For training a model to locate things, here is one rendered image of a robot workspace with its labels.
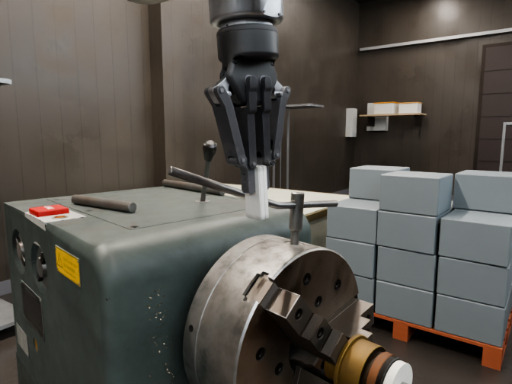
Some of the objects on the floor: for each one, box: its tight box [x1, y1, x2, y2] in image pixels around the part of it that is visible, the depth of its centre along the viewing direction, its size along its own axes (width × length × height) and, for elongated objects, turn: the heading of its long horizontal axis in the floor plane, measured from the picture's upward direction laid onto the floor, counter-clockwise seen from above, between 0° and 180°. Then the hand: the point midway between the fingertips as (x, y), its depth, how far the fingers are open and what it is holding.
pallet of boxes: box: [326, 165, 512, 371], centre depth 296 cm, size 120×77×115 cm
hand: (256, 192), depth 51 cm, fingers closed
